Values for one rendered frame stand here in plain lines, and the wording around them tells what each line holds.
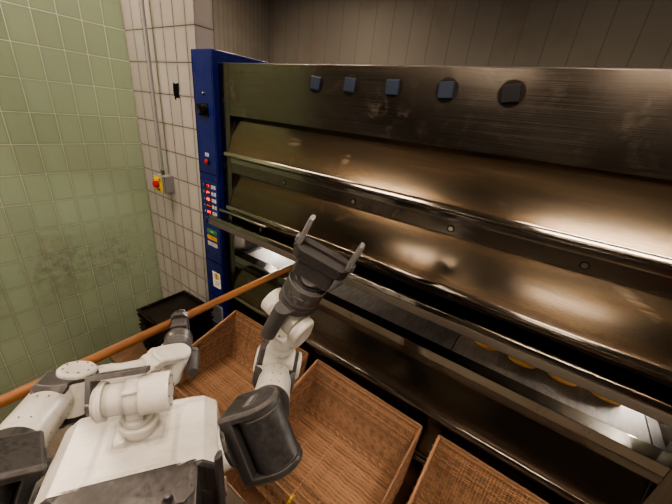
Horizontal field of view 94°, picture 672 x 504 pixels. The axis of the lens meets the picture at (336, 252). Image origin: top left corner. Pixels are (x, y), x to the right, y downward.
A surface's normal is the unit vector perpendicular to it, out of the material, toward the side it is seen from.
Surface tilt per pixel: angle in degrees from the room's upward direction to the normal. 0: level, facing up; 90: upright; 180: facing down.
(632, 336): 70
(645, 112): 90
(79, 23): 90
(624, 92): 90
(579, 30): 90
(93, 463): 0
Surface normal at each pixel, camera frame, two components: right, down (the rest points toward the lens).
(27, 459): 0.32, -0.95
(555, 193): -0.51, -0.05
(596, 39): -0.52, 0.30
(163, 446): 0.10, -0.91
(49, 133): 0.81, 0.31
